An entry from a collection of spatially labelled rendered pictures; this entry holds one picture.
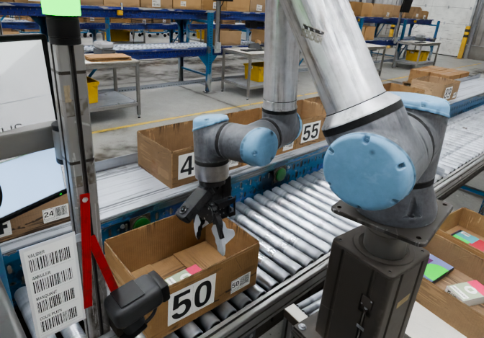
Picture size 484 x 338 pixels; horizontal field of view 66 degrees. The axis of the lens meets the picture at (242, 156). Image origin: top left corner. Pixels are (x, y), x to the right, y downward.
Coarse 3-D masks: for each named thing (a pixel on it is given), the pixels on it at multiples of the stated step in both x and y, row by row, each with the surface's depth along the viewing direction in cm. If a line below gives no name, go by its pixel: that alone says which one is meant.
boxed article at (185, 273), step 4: (196, 264) 126; (188, 268) 124; (192, 268) 124; (196, 268) 124; (200, 268) 125; (180, 272) 122; (184, 272) 122; (188, 272) 122; (192, 272) 122; (172, 276) 120; (176, 276) 120; (180, 276) 120; (184, 276) 120; (188, 276) 121; (168, 280) 118; (172, 280) 118; (176, 280) 118
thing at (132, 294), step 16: (128, 288) 73; (144, 288) 74; (160, 288) 75; (112, 304) 71; (128, 304) 70; (144, 304) 72; (160, 304) 75; (112, 320) 71; (128, 320) 71; (144, 320) 76; (128, 336) 74
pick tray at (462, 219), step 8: (464, 208) 164; (448, 216) 158; (456, 216) 163; (464, 216) 165; (472, 216) 162; (480, 216) 159; (448, 224) 161; (456, 224) 166; (464, 224) 165; (472, 224) 162; (480, 224) 160; (440, 232) 146; (448, 232) 161; (472, 232) 162; (480, 232) 160; (456, 240) 141; (464, 248) 139; (472, 248) 136; (480, 256) 135
